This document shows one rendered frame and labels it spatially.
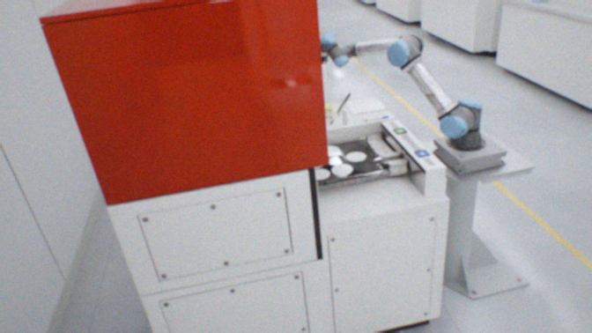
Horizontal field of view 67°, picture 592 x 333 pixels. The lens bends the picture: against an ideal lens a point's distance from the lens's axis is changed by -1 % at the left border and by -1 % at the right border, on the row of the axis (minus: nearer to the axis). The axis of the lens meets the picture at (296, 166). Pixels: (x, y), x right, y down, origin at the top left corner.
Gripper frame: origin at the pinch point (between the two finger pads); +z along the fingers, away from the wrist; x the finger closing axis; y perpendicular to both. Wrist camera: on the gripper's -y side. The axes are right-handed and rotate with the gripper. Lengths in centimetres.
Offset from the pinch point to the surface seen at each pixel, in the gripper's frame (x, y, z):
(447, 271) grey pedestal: -136, 51, 3
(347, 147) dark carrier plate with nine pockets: -58, -1, -25
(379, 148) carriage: -62, 14, -29
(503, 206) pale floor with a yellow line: -110, 133, 39
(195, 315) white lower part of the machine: -116, -93, -49
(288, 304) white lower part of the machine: -121, -57, -52
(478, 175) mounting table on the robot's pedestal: -90, 46, -56
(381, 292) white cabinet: -131, -6, -28
